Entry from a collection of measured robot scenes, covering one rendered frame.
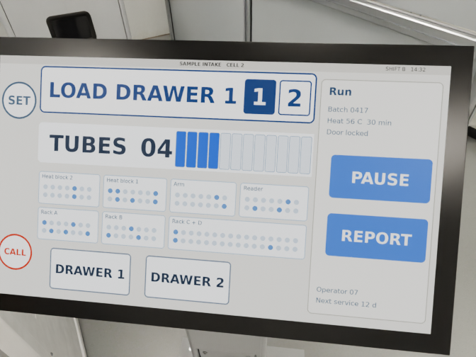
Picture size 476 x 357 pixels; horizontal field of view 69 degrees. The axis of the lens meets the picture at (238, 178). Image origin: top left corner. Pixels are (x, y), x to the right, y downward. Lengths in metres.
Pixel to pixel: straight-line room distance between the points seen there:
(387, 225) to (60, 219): 0.35
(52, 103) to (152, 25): 3.65
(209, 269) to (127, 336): 1.16
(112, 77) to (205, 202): 0.17
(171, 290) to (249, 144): 0.18
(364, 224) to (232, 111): 0.18
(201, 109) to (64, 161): 0.16
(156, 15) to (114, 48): 3.64
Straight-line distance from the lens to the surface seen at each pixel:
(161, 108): 0.38
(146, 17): 4.02
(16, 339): 0.89
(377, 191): 0.37
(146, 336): 1.50
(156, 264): 0.39
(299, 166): 0.36
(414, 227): 0.39
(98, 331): 1.57
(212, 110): 0.37
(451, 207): 0.40
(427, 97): 0.40
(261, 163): 0.36
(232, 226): 0.37
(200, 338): 0.72
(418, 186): 0.39
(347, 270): 0.38
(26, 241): 0.46
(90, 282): 0.43
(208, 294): 0.39
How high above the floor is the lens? 1.33
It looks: 42 degrees down
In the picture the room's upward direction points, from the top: 2 degrees counter-clockwise
